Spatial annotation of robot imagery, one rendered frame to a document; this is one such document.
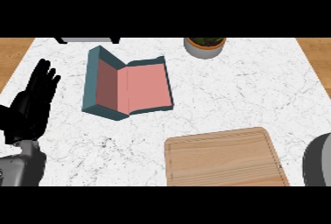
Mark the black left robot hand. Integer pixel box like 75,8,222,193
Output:
0,58,62,145

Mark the wooden cutting board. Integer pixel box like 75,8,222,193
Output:
162,126,291,187

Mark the teal box with pink inside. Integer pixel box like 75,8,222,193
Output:
80,45,174,122

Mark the grey appliance with black legs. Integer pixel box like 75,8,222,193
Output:
53,37,121,45

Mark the grey potted plant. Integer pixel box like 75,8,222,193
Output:
183,37,227,60

